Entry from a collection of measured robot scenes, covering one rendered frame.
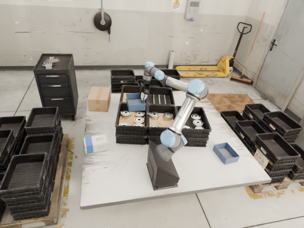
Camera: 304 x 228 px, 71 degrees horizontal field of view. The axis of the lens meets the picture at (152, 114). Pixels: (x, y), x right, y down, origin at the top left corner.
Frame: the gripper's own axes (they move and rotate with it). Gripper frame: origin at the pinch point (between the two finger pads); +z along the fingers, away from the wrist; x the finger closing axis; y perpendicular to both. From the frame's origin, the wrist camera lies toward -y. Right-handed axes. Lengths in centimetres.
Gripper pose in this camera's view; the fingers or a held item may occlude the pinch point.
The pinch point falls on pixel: (143, 99)
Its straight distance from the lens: 199.2
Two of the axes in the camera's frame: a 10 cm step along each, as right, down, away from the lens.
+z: -2.0, 8.2, 5.4
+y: -1.9, -5.7, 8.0
